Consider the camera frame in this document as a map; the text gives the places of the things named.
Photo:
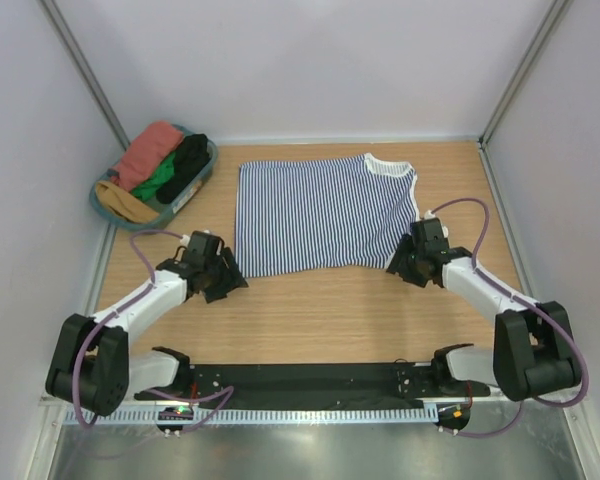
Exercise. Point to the green tank top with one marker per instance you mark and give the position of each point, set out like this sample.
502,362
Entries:
161,175

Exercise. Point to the blue white striped tank top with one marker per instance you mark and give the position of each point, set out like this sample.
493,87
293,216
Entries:
294,216

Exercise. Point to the teal plastic laundry basket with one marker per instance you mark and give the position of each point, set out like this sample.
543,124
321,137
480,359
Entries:
167,212

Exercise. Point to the pink tank top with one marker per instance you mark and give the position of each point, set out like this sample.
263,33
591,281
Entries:
144,154

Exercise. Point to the black tank top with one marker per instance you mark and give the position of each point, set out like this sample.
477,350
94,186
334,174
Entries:
191,156

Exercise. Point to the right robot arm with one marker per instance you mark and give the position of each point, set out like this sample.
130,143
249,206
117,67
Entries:
533,351

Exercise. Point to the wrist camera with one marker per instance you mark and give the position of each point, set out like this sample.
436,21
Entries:
185,239
428,215

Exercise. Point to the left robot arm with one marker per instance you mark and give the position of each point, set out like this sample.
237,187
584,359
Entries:
92,367

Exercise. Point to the slotted cable duct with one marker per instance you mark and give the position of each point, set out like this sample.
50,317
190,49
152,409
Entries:
180,415

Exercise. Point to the right corner aluminium post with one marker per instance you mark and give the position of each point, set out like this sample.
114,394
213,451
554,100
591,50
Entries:
540,39

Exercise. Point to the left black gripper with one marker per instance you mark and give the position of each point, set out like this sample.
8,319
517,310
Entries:
231,277

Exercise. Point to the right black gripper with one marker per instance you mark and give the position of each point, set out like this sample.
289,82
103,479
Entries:
399,262

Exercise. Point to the corner aluminium post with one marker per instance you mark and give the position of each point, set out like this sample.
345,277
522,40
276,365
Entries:
78,58
540,39

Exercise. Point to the left corner aluminium post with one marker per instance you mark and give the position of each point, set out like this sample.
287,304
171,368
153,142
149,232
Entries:
78,58

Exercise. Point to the tan tank top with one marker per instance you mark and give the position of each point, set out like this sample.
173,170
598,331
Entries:
123,204

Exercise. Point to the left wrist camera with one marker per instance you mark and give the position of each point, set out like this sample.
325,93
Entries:
185,239

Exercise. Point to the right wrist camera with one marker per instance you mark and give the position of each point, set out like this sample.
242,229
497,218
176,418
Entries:
428,215

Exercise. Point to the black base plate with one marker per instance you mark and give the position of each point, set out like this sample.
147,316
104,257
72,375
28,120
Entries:
321,387

